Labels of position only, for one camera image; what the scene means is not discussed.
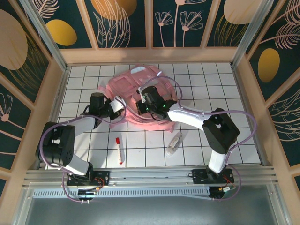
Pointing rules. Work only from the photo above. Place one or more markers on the aluminium frame post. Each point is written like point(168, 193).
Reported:
point(250, 30)
point(44, 35)

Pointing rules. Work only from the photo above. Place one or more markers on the small clear plastic packet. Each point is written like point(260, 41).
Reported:
point(174, 144)

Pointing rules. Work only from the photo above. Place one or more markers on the aluminium side rail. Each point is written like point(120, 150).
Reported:
point(242, 93)
point(60, 91)

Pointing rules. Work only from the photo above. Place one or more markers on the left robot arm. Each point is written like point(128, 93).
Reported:
point(58, 143)

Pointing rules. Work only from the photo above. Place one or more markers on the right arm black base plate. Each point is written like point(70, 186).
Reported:
point(199, 175)

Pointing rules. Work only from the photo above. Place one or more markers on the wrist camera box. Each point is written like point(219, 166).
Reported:
point(116, 105)
point(140, 90)

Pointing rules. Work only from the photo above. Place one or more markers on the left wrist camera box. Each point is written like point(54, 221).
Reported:
point(116, 105)

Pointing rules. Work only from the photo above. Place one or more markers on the aluminium mounting rail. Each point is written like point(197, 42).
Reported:
point(152, 175)

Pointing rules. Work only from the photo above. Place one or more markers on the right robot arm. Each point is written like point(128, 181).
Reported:
point(187, 114)

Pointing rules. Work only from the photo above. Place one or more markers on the red marker pen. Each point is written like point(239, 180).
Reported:
point(119, 150)

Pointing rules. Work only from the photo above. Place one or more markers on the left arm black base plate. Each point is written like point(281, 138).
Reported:
point(103, 175)

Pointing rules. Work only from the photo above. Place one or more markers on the grey metal sheet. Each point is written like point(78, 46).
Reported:
point(150, 211)

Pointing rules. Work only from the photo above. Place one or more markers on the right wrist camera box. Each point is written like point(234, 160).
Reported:
point(140, 90)

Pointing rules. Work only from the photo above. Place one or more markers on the pink backpack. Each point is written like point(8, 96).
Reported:
point(124, 84)

